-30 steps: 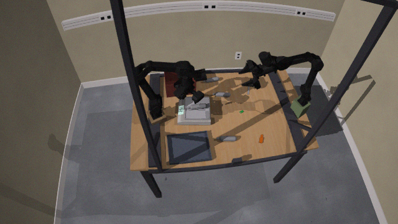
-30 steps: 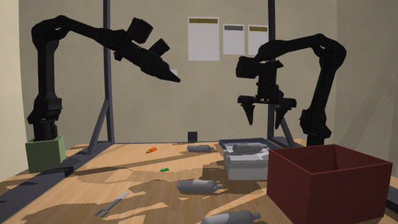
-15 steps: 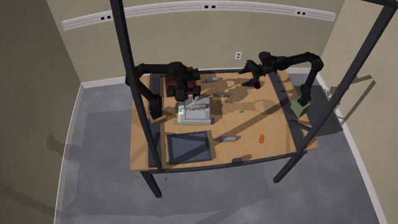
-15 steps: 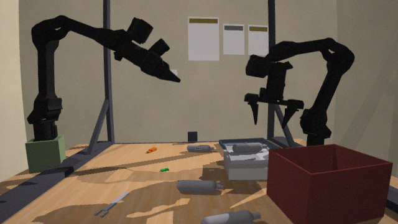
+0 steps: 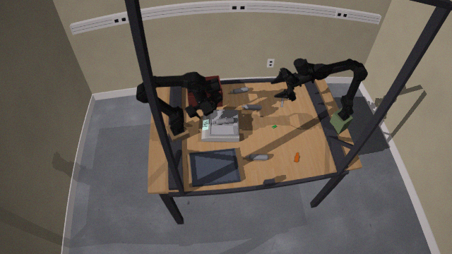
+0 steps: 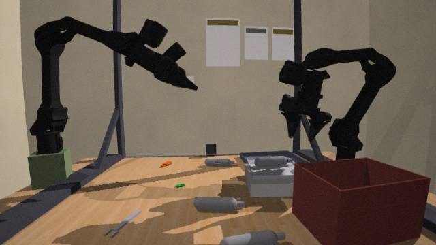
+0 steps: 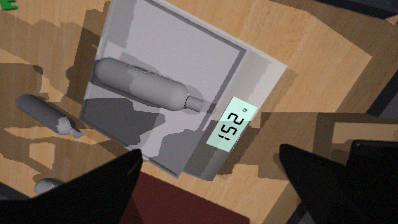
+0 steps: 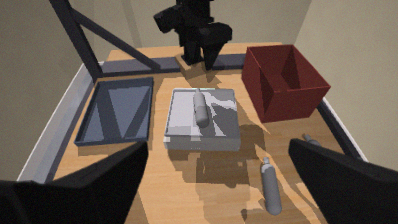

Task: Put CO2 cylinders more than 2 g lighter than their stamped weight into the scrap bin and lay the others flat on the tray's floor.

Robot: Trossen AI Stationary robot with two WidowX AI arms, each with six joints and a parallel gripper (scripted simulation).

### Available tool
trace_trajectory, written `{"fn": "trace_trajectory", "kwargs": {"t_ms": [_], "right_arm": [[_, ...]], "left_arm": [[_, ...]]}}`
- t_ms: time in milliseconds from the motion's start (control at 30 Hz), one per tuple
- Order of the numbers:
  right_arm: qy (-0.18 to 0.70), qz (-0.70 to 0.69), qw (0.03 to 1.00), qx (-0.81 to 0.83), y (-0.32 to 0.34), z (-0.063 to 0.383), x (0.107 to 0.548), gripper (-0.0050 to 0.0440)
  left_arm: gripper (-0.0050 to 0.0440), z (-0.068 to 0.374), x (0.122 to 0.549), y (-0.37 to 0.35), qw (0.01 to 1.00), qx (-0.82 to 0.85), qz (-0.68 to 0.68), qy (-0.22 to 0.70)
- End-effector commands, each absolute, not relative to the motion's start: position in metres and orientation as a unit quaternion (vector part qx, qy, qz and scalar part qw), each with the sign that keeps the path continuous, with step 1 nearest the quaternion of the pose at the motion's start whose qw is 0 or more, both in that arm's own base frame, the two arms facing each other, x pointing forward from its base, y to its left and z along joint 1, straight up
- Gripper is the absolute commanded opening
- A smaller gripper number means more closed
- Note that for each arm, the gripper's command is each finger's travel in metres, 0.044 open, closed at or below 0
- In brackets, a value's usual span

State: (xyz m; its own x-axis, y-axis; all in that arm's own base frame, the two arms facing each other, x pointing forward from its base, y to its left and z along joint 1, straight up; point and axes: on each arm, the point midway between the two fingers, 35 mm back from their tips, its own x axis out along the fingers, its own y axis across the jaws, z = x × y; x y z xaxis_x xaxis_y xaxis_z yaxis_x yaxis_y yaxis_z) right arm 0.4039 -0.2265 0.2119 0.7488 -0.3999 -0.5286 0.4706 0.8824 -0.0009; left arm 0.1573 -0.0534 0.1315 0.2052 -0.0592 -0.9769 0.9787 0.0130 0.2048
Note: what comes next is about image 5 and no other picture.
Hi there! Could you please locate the grey gas cylinder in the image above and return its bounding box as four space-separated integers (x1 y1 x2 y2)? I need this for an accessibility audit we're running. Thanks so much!
246 154 269 160
213 117 235 125
231 87 249 94
242 104 262 110

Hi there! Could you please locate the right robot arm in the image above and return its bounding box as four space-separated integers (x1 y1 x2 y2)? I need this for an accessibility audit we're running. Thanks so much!
281 59 368 121

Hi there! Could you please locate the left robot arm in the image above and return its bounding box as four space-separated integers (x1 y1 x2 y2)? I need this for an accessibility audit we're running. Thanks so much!
136 72 221 136

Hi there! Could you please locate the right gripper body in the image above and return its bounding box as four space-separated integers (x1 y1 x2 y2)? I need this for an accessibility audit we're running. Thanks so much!
280 68 303 101

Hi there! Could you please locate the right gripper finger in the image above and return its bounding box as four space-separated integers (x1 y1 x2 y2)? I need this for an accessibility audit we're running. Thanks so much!
271 71 285 84
274 90 290 100

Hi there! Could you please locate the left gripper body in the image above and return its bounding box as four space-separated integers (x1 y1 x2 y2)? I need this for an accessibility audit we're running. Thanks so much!
185 92 223 118

